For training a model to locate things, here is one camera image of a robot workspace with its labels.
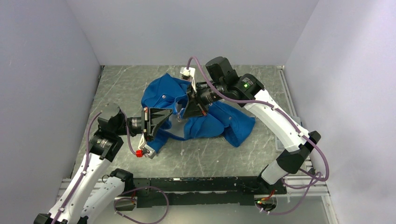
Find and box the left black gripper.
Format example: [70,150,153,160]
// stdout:
[114,107,173,142]

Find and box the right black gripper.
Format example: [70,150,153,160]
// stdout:
[182,81,226,119]

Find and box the blue zip jacket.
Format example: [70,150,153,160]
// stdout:
[141,73,255,153]

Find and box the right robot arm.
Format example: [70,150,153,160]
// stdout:
[180,56,321,194]

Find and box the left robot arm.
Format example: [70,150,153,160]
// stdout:
[34,103,173,224]

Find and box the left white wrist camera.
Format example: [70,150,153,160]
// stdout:
[135,135,156,159]

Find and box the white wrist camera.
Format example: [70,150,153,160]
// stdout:
[135,135,156,159]
[180,67,197,92]

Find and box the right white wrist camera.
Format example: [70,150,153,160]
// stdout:
[180,67,197,92]

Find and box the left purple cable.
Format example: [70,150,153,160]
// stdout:
[51,106,170,224]

